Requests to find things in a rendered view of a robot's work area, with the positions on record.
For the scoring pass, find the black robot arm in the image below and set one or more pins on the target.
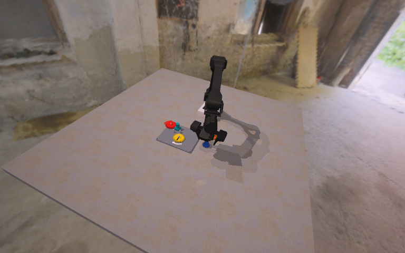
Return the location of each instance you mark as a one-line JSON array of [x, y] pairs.
[[213, 98]]

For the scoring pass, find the yellow gear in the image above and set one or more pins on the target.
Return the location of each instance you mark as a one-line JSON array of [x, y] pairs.
[[178, 139]]

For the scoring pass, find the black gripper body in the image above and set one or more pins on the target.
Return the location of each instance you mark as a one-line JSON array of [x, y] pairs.
[[221, 135]]

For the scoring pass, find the red gear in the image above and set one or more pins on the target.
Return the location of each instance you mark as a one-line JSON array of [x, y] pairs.
[[170, 126]]

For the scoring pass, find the teal gear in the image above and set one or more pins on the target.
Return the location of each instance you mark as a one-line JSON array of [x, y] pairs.
[[177, 127]]

